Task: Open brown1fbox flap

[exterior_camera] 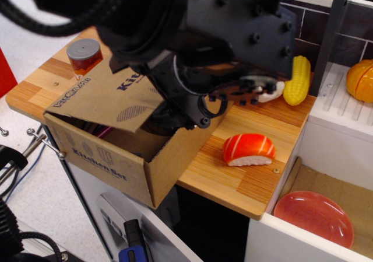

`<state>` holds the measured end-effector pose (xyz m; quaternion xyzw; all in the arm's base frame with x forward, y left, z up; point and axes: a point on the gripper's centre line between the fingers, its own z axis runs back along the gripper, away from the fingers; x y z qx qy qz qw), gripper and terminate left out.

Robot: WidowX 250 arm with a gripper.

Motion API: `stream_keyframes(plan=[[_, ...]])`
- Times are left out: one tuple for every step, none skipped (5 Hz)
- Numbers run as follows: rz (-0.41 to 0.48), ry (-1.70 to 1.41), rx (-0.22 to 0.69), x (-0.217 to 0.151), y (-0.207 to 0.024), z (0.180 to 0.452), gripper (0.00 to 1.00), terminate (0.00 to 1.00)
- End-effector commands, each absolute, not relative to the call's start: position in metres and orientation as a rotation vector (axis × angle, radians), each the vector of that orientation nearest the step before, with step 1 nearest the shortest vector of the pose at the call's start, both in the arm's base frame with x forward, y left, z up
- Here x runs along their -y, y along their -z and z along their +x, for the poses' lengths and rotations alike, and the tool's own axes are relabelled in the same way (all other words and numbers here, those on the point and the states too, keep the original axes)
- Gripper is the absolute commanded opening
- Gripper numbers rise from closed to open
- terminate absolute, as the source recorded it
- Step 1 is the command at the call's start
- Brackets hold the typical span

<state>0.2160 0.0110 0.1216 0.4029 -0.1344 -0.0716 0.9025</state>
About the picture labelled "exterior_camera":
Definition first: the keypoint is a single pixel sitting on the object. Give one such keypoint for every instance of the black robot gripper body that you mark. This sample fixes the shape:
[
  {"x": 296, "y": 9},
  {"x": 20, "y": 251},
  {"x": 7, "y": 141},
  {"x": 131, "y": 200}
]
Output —
[{"x": 181, "y": 108}]

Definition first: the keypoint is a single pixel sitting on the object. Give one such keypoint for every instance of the brown cardboard kitchen set box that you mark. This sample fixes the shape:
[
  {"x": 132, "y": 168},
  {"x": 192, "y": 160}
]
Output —
[{"x": 144, "y": 166}]

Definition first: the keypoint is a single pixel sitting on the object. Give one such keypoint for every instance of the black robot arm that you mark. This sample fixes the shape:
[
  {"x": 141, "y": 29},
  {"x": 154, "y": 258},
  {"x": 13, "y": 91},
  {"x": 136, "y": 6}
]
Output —
[{"x": 193, "y": 51}]

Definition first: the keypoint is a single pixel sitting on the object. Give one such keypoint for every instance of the salmon nigiri sushi toy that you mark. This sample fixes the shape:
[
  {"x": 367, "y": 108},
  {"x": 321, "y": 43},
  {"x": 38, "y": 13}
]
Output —
[{"x": 248, "y": 149}]

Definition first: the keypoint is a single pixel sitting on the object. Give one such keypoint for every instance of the white toy rice ball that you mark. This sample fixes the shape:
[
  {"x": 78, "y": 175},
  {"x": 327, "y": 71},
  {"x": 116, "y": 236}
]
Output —
[{"x": 263, "y": 98}]

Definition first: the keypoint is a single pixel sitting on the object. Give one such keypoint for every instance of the pink marker pen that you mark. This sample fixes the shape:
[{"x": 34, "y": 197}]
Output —
[{"x": 103, "y": 131}]

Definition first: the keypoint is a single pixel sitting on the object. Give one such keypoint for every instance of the yellow toy corn right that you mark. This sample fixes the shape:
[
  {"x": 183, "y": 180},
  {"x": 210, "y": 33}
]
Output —
[{"x": 296, "y": 89}]

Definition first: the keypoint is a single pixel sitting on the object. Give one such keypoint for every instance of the grey lid toy can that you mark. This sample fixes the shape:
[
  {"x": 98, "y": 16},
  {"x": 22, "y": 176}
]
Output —
[{"x": 84, "y": 55}]

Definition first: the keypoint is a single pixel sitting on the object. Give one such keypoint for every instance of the white dish rack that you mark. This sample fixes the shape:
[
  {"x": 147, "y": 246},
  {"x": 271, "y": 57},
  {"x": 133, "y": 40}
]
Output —
[{"x": 336, "y": 109}]

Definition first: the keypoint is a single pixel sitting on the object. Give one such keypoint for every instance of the red plastic plate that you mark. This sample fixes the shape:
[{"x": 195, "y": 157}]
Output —
[{"x": 316, "y": 214}]

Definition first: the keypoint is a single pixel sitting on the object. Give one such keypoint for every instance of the black metal clamp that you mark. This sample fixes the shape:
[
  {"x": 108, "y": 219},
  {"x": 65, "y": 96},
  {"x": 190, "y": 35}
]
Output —
[{"x": 18, "y": 161}]

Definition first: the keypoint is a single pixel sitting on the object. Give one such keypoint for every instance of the red object at left edge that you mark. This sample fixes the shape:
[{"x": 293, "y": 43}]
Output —
[{"x": 8, "y": 80}]

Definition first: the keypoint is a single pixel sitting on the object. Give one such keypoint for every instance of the orange toy pumpkin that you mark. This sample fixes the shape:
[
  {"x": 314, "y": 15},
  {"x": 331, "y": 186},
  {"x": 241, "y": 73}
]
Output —
[{"x": 359, "y": 81}]

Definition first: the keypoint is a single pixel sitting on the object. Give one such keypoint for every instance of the blue black handle tool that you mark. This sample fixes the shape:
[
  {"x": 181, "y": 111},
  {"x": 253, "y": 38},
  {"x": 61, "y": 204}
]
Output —
[{"x": 136, "y": 250}]

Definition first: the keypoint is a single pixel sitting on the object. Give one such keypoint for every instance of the dark grey vertical post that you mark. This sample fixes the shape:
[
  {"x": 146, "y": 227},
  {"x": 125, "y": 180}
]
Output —
[{"x": 336, "y": 17}]

